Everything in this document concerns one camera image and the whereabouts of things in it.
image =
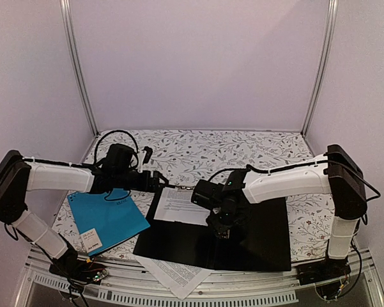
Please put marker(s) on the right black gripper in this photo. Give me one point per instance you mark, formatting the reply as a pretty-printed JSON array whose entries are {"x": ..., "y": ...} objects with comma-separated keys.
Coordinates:
[{"x": 218, "y": 228}]

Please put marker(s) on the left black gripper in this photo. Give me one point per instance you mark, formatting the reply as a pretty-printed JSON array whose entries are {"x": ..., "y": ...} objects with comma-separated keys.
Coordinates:
[{"x": 154, "y": 181}]

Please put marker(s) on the printed paper sheet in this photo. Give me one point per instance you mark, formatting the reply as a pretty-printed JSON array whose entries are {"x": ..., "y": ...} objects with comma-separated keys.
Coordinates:
[
  {"x": 175, "y": 205},
  {"x": 180, "y": 279}
]

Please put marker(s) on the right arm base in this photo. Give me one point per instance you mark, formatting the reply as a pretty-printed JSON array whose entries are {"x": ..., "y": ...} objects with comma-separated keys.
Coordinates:
[{"x": 328, "y": 275}]

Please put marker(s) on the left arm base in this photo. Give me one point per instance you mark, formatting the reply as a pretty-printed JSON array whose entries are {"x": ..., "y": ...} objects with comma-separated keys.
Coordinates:
[{"x": 79, "y": 271}]

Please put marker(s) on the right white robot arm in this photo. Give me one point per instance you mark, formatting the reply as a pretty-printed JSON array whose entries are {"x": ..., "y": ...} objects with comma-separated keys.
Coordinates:
[{"x": 333, "y": 173}]

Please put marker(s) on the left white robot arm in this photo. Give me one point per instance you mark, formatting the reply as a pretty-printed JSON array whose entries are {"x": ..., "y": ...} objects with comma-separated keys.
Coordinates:
[{"x": 21, "y": 175}]

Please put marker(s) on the blue folder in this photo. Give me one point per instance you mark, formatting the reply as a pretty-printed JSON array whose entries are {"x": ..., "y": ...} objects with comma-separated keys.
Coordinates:
[{"x": 106, "y": 220}]

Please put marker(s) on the floral tablecloth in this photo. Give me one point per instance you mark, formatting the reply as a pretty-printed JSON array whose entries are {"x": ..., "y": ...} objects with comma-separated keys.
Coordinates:
[{"x": 185, "y": 156}]

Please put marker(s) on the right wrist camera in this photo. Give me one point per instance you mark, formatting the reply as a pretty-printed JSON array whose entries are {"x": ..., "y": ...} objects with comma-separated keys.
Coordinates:
[{"x": 207, "y": 195}]

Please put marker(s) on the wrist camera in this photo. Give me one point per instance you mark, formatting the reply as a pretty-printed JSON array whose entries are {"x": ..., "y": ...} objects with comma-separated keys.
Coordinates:
[
  {"x": 207, "y": 195},
  {"x": 118, "y": 159}
]

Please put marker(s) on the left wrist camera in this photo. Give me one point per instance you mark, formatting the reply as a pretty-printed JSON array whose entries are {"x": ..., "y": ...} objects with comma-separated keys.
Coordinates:
[{"x": 118, "y": 159}]

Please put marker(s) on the front aluminium rail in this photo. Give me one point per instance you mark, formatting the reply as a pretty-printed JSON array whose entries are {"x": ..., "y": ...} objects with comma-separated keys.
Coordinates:
[{"x": 128, "y": 283}]

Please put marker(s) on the left aluminium frame post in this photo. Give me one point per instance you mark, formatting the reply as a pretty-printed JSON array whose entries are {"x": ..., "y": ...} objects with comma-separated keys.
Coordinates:
[{"x": 66, "y": 14}]

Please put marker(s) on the aluminium frame post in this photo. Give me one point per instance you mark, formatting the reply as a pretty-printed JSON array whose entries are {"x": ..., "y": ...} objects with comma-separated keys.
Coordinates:
[
  {"x": 66, "y": 14},
  {"x": 322, "y": 65}
]

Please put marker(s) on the right aluminium frame post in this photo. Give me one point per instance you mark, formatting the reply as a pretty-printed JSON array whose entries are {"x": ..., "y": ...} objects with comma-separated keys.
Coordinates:
[{"x": 322, "y": 65}]

